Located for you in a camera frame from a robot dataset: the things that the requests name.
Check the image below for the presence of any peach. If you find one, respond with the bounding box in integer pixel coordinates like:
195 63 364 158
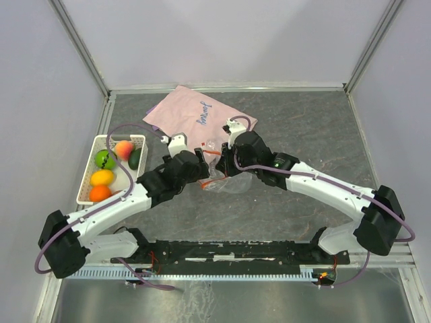
114 140 135 161

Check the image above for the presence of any pink cloth with lettering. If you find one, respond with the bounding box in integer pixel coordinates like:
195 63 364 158
143 85 257 151

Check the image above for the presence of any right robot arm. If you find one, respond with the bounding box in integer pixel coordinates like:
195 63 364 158
216 131 405 263

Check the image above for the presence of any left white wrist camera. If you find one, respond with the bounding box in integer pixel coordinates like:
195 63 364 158
161 133 188 157

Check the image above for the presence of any orange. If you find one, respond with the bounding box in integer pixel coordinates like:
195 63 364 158
89 185 112 203

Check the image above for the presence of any clear zip top bag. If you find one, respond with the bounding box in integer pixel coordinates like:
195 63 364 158
198 138 252 194

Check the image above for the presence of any light blue cable duct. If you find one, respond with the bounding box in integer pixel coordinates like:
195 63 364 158
72 264 321 282

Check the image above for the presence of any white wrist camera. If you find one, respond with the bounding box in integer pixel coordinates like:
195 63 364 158
161 133 188 157
222 119 246 147

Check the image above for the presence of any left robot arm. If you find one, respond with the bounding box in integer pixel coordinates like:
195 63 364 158
36 148 209 279

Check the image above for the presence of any white perforated plastic basket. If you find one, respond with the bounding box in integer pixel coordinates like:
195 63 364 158
76 135 147 207

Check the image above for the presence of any green apple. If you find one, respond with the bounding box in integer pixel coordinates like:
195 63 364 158
94 149 117 170

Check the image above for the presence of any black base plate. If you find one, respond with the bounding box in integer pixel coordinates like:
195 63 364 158
125 240 350 276

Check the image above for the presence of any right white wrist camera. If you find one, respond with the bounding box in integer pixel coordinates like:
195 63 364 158
222 119 246 147

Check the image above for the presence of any yellow lemon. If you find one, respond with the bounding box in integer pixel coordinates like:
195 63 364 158
90 170 114 186

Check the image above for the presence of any dark green avocado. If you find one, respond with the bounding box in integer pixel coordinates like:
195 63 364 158
128 148 142 170

